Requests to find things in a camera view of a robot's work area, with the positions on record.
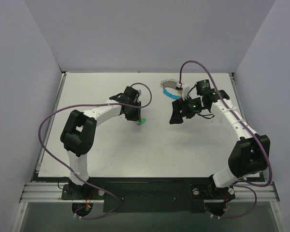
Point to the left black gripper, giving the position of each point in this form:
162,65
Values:
135,114

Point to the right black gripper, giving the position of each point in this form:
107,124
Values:
181,109

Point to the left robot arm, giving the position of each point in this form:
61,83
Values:
79,131

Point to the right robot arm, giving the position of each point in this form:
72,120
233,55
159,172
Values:
250,154

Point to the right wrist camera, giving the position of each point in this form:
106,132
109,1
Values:
182,90

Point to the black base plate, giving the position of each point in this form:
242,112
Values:
152,195

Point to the aluminium frame rail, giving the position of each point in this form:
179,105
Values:
42,192

